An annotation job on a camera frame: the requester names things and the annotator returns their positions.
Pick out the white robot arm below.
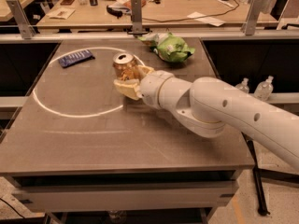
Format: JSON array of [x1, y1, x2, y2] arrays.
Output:
[[114, 65, 299, 170]]

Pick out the black stand leg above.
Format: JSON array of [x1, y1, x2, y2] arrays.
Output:
[[244, 134, 270, 217]]

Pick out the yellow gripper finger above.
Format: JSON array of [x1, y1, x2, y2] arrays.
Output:
[[113, 79, 141, 100], [137, 65, 154, 79]]

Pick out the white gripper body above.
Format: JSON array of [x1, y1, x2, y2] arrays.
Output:
[[139, 70, 174, 109]]

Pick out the orange La Croix can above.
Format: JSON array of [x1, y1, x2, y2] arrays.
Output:
[[113, 52, 139, 81]]

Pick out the paper packet on desk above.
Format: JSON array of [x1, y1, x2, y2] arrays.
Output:
[[47, 7, 75, 20]]

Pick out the green rice chip bag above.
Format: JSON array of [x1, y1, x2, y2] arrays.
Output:
[[138, 33, 195, 63]]

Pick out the middle metal bracket post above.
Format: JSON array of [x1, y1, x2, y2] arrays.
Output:
[[129, 0, 146, 36]]

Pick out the black sunglasses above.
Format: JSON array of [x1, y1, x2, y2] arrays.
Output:
[[107, 6, 123, 19]]

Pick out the clear sanitizer bottle right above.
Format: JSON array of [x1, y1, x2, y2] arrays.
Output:
[[253, 76, 274, 101]]

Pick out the brown phone on desk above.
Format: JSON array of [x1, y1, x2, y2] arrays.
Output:
[[61, 0, 75, 6]]

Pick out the left metal bracket post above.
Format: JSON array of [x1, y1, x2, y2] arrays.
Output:
[[7, 0, 36, 39]]

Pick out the clear sanitizer bottle left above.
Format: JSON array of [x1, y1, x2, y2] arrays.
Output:
[[236, 77, 249, 93]]

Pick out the black cable on desk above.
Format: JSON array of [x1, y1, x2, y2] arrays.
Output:
[[142, 0, 240, 23]]

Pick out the white paper sheet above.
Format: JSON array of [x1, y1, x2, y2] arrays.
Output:
[[188, 12, 224, 27]]

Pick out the right metal bracket post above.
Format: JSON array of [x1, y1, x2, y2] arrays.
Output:
[[241, 0, 264, 35]]

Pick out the blue snack bar wrapper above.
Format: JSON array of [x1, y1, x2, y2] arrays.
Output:
[[58, 49, 94, 68]]

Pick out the white table drawer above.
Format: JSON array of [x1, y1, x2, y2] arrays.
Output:
[[13, 181, 238, 213]]

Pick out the clear sanitizer bottle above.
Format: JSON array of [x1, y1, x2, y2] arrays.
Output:
[[236, 77, 249, 93], [253, 76, 274, 101]]

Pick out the metal bracket post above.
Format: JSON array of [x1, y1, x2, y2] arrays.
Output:
[[7, 0, 36, 39], [129, 0, 146, 36], [241, 0, 264, 35]]

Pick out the wooden background desk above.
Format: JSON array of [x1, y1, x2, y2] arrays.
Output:
[[36, 0, 279, 30]]

